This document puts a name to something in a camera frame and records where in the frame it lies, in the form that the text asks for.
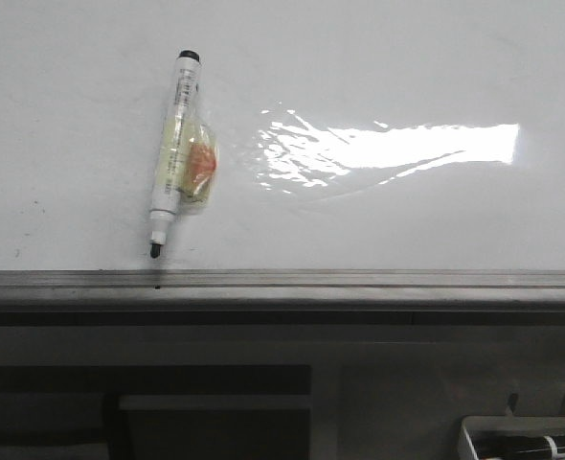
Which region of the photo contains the white whiteboard marker with tape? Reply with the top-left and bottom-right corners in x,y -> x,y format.
148,50 -> 218,259

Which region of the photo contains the black marker in tray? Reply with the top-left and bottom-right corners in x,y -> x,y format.
474,435 -> 565,460

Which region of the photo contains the white whiteboard with metal frame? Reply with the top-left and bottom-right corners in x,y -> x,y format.
0,1 -> 565,305

